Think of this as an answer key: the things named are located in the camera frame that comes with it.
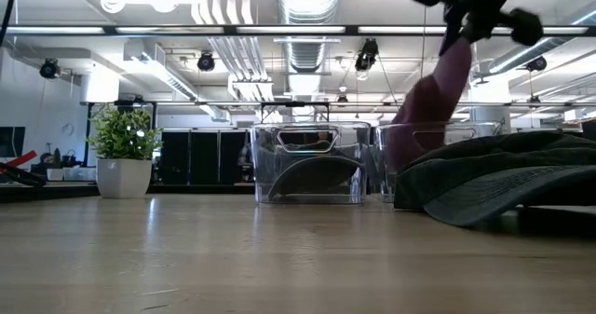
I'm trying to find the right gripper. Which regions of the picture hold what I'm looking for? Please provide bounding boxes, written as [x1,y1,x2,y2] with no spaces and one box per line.
[409,0,544,57]

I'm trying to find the maroon cap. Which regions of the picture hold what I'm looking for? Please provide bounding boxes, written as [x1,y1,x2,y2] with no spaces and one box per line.
[386,36,474,175]

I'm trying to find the clear plastic bin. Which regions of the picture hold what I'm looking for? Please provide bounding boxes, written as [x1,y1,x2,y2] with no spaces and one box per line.
[250,121,372,206]
[372,120,505,204]

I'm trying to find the white round column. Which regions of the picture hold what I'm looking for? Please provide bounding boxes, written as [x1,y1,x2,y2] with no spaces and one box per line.
[469,74,511,125]

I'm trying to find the black ceiling spotlight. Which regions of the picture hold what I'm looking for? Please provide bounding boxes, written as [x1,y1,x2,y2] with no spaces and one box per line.
[525,56,549,73]
[39,58,61,80]
[196,51,216,73]
[354,38,379,73]

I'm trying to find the black overhead light bar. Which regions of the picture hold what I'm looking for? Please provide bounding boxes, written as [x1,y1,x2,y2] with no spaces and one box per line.
[0,23,596,37]

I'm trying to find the black cabinet row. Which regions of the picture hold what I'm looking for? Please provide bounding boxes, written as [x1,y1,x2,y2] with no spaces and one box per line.
[157,128,255,185]

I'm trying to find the green plant in white pot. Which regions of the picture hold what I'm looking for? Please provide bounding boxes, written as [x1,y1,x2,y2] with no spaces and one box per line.
[86,103,164,199]

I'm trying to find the small cactus in pot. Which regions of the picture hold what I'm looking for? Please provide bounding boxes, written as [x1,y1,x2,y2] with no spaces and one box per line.
[46,147,65,182]

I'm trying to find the red object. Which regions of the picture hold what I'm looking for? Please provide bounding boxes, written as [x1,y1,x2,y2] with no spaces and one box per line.
[0,149,38,171]

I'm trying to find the dark monitor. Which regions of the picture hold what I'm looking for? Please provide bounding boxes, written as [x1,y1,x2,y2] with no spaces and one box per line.
[0,126,27,159]

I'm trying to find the silver ventilation duct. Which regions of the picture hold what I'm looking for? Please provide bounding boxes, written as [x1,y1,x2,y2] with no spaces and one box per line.
[277,0,342,73]

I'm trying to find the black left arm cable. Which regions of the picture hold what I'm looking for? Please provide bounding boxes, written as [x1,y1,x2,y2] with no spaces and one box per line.
[0,0,20,48]

